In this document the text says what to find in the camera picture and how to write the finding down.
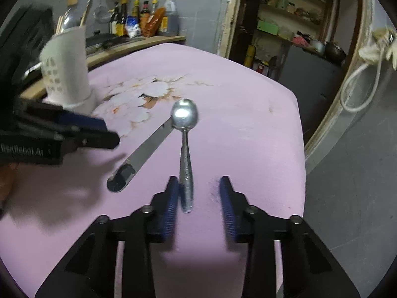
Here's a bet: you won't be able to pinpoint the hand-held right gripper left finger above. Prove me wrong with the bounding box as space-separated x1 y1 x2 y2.
34 175 180 298

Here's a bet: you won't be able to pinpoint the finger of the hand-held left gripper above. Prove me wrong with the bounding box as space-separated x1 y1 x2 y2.
57 112 107 132
74 130 121 150

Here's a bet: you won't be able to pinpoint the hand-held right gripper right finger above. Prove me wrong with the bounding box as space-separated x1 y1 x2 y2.
220 175 362 298

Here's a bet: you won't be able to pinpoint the stainless steel table knife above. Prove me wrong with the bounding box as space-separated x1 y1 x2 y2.
106 116 174 193

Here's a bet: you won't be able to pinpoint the stainless steel spoon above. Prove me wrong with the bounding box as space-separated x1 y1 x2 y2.
171 98 199 214

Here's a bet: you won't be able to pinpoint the white plastic utensil holder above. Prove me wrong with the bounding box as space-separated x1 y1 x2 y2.
39 26 100 116

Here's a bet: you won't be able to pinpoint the person's left hand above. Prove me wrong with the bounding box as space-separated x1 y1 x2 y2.
0 162 19 215

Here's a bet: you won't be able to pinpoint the pink floral tablecloth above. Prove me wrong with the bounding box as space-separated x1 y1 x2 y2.
0 44 306 298

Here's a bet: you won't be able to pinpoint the black wok with lid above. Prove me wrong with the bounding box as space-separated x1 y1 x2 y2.
85 30 132 52

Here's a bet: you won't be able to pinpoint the kitchen counter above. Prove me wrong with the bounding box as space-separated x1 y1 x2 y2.
20 35 187 100

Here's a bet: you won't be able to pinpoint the dark sauce bottle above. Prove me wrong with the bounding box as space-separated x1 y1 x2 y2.
109 1 120 35
119 0 129 36

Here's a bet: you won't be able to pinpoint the white and blue bag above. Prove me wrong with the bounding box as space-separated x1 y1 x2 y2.
126 15 141 37

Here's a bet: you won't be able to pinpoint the metal strainer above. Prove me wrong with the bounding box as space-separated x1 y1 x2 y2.
93 4 109 24

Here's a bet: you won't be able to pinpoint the orange packet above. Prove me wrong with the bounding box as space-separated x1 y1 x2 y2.
141 8 165 37

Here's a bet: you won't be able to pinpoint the red-capped sauce bottle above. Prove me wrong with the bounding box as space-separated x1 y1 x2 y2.
140 0 151 28

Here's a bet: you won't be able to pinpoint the large dark liquid jug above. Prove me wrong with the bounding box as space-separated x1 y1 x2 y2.
160 0 180 37

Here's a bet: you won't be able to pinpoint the white and red bag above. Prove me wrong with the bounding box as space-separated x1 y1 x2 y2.
253 60 270 76

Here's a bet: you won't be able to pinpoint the grey cabinet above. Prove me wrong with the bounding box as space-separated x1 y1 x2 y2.
273 42 345 143

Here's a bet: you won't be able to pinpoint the yellow cylinder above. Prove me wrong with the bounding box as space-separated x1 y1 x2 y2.
243 45 256 67

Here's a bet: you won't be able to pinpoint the metal pot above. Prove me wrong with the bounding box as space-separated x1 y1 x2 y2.
310 40 326 55

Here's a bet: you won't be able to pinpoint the green box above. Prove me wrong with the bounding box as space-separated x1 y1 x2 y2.
257 20 280 35

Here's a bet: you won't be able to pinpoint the black pot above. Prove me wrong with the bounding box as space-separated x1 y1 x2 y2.
324 41 346 63

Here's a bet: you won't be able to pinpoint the white rubber gloves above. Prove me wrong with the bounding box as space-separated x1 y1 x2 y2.
359 27 397 70

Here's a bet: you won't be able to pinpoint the wooden shelf unit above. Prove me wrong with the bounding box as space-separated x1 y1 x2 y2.
236 0 337 69

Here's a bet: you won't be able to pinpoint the door frame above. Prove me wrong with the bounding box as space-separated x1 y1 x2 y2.
219 0 382 177

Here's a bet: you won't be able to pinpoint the white hose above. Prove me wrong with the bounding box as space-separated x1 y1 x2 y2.
339 57 383 112

